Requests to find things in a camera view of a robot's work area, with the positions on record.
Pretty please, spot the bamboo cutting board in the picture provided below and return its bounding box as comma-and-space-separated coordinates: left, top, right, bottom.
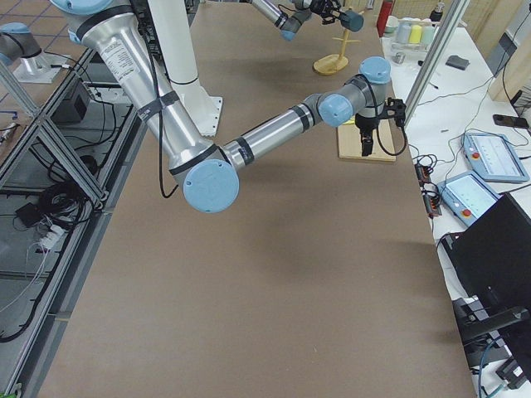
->
337, 120, 396, 162

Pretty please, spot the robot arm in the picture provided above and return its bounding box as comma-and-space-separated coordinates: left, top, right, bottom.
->
53, 1, 391, 213
246, 0, 344, 41

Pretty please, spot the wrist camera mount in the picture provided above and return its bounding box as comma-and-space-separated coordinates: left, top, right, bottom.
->
381, 97, 406, 128

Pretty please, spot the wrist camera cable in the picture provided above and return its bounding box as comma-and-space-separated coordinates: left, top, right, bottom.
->
373, 119, 409, 158

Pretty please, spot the light blue cup on tray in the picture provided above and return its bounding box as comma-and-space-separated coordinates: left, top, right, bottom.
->
420, 25, 435, 46

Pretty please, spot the dark teal cup yellow inside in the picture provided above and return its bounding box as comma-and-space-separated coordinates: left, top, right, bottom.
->
339, 10, 364, 32

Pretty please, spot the red cylinder bottle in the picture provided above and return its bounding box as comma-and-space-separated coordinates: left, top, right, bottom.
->
376, 0, 394, 37

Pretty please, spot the far teach pendant tablet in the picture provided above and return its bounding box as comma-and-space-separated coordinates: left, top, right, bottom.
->
464, 133, 529, 183

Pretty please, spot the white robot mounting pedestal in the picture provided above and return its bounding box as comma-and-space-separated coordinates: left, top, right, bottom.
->
149, 0, 223, 137

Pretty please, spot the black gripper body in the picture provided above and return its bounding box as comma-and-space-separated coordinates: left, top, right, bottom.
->
310, 0, 341, 23
355, 114, 379, 138

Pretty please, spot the yellow cup on tray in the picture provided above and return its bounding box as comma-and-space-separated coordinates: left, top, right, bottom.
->
408, 24, 422, 45

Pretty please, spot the near teach pendant tablet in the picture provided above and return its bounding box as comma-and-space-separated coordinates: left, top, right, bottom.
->
437, 171, 500, 226

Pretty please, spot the aluminium frame post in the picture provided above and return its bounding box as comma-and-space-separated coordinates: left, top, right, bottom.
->
405, 0, 470, 129

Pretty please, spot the black smartphone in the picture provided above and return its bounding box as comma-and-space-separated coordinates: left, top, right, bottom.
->
493, 114, 529, 129

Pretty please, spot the grey cup on tray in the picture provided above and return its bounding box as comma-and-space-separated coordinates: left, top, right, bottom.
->
396, 22, 412, 44

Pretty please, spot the teach pendant tablet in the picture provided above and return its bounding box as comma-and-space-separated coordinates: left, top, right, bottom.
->
437, 171, 500, 226
464, 133, 529, 183

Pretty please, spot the wooden cup storage rack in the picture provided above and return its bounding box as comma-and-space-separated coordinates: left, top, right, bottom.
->
312, 5, 366, 76

